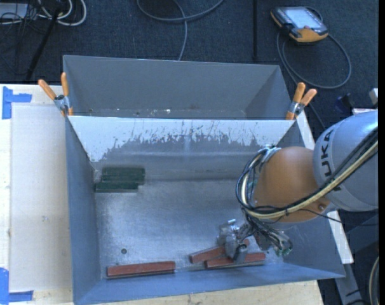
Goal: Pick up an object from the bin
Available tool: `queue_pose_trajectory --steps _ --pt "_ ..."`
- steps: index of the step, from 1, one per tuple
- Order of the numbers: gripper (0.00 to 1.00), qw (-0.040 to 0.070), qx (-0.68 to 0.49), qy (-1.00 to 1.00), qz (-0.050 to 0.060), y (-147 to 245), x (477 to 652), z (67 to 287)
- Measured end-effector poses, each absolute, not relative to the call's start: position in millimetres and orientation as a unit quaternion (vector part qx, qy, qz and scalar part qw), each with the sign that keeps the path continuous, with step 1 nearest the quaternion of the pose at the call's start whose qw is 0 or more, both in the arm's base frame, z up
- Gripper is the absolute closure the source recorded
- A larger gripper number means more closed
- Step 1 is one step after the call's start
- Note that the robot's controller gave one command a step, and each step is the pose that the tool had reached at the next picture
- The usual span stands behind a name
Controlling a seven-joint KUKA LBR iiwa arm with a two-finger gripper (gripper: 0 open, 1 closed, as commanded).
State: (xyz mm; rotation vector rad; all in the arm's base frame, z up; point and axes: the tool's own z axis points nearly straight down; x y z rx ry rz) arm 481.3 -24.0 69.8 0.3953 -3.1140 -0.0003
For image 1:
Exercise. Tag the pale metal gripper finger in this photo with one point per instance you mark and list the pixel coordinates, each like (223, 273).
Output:
(226, 231)
(236, 252)

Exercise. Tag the red-brown flat block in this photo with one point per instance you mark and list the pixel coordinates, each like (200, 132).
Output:
(141, 269)
(254, 258)
(208, 254)

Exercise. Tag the grey metal bin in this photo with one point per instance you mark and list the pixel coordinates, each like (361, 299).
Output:
(167, 221)

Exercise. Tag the dark green flat block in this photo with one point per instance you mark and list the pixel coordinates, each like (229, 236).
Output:
(122, 174)
(116, 187)

